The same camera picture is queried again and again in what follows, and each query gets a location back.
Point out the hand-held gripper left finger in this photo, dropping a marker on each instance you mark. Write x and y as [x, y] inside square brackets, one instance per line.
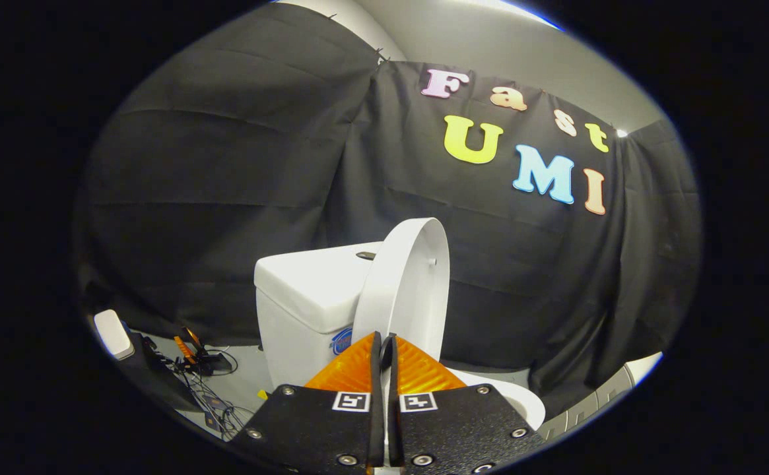
[376, 396]

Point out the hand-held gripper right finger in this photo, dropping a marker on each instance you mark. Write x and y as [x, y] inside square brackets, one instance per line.
[395, 409]

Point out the white toilet lid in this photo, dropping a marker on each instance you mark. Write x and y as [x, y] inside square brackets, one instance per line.
[407, 297]

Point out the white toilet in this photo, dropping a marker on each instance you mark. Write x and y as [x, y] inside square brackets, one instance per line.
[305, 297]

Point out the orange black tool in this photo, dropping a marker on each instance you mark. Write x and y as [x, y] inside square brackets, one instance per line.
[189, 346]

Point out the white drawer cabinet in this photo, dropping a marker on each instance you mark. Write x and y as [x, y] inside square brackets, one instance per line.
[595, 399]

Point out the black backdrop cloth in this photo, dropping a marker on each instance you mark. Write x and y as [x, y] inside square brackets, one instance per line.
[239, 185]

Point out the white rounded device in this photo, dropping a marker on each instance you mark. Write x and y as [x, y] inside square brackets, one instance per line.
[113, 333]

